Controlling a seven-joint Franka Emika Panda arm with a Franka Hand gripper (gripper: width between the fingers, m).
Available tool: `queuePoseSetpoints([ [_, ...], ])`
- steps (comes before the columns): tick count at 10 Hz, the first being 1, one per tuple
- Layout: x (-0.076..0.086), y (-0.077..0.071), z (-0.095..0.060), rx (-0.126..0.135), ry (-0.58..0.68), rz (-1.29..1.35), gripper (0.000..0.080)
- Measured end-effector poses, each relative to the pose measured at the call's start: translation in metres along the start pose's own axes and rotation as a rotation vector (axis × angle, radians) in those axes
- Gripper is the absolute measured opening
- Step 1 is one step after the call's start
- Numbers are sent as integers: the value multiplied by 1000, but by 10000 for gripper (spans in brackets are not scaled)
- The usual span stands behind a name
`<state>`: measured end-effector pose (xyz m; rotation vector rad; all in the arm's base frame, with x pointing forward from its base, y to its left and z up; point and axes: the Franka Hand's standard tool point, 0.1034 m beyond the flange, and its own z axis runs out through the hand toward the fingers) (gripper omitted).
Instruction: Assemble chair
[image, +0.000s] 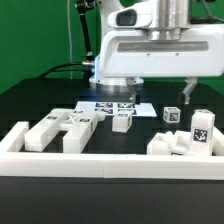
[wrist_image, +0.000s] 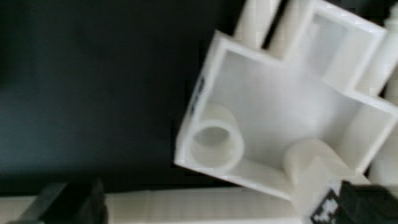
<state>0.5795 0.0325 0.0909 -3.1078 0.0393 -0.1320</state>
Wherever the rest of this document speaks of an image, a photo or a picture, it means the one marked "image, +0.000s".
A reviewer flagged white chair back frame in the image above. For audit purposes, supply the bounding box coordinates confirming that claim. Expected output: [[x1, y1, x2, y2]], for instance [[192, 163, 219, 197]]
[[25, 108, 100, 154]]

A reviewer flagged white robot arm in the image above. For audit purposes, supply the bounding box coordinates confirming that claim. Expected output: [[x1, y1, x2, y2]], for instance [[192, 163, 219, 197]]
[[90, 0, 224, 101]]

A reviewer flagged white U-shaped fence frame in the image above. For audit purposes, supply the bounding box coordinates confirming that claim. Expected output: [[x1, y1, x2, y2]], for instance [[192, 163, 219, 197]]
[[0, 122, 224, 180]]

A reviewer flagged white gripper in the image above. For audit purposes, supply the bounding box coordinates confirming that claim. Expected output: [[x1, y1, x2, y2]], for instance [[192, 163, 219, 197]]
[[99, 24, 224, 104]]

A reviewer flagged black cable bundle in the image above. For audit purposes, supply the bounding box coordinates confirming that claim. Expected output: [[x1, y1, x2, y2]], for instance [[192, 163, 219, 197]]
[[38, 61, 98, 80]]

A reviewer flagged white tag sheet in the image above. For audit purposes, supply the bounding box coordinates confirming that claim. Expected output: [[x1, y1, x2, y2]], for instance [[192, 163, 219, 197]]
[[75, 101, 157, 117]]

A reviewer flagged black jointed camera mount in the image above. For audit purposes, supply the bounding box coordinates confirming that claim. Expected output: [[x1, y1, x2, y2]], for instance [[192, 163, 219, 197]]
[[75, 0, 96, 62]]

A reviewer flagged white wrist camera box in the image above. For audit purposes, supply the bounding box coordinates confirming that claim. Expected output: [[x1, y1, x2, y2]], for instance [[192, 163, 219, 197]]
[[108, 7, 153, 29]]

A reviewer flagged white chair seat part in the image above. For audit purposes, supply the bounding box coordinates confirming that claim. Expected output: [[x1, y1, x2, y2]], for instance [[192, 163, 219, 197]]
[[146, 130, 214, 157]]

